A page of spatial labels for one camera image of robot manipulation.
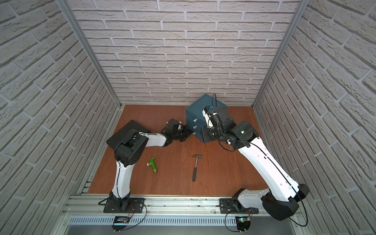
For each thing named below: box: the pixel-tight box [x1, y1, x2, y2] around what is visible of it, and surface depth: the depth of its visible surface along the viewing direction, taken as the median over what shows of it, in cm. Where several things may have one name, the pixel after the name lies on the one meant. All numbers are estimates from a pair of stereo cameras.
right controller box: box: [235, 215, 252, 234], surface depth 72 cm
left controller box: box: [111, 215, 131, 233], surface depth 71 cm
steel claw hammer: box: [191, 154, 203, 182], surface depth 87 cm
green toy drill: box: [146, 156, 158, 174], surface depth 88 cm
